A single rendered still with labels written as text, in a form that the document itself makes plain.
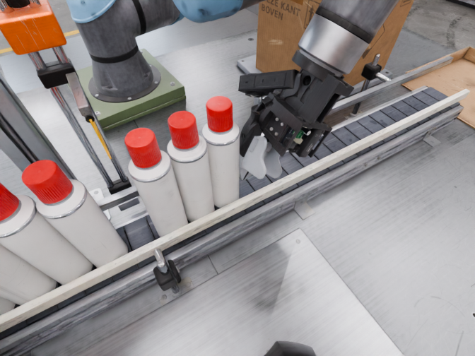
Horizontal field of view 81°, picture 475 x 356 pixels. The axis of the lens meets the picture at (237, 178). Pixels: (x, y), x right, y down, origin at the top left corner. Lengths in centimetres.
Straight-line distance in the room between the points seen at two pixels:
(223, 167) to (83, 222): 19
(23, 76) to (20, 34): 77
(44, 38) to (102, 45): 42
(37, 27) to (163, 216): 25
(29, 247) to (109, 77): 50
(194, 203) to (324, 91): 24
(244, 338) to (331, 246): 22
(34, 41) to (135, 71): 46
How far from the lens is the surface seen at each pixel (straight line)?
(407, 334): 53
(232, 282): 44
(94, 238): 40
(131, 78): 78
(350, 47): 37
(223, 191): 44
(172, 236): 43
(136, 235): 49
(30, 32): 33
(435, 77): 106
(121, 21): 74
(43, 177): 33
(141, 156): 32
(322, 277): 46
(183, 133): 33
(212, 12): 32
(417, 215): 64
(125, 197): 44
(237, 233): 50
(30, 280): 45
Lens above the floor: 129
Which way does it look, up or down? 51 degrees down
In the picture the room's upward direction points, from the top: straight up
